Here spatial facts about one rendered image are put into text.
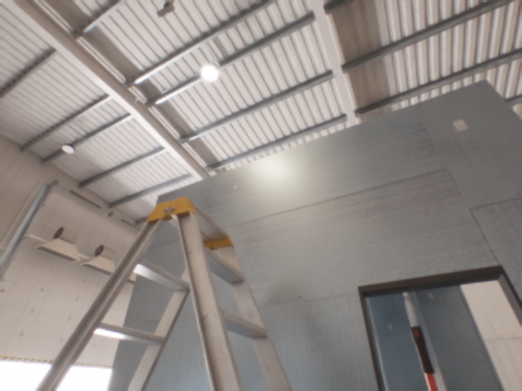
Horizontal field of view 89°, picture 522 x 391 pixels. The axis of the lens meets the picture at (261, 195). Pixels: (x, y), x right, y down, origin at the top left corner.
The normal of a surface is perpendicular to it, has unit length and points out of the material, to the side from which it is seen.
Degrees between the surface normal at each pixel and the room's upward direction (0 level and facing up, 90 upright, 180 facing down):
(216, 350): 88
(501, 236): 90
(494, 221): 90
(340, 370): 90
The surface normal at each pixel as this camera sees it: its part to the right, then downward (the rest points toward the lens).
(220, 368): -0.40, -0.57
